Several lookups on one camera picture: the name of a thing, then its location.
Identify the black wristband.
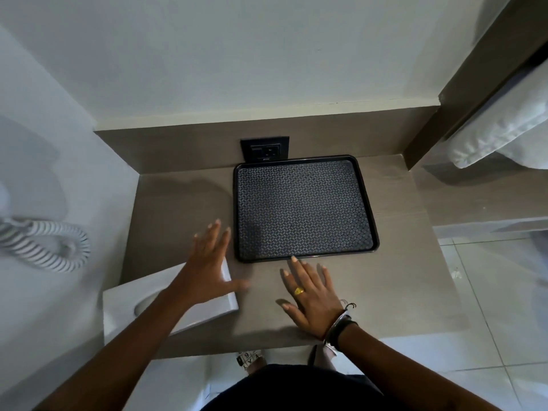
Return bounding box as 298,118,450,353
331,319,360,352

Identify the person's black clothing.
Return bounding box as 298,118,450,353
200,364,388,411

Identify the white striped coiled cord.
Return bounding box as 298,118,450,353
0,215,92,273

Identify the black wall power outlet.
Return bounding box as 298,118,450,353
240,136,290,163

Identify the person's right hand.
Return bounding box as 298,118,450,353
276,256,346,341

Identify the patterned white shoe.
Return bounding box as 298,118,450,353
236,350,263,374

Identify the person's right forearm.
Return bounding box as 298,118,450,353
333,322,502,411

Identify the person's left hand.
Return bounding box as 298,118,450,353
169,218,253,307

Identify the white tissue box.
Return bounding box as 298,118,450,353
101,257,240,346

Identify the person's left forearm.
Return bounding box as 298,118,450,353
31,289,206,411

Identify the black patterned serving tray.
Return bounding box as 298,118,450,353
232,155,381,264

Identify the folded white towel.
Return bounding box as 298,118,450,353
444,70,548,170

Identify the silver bangle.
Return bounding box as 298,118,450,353
321,311,349,344

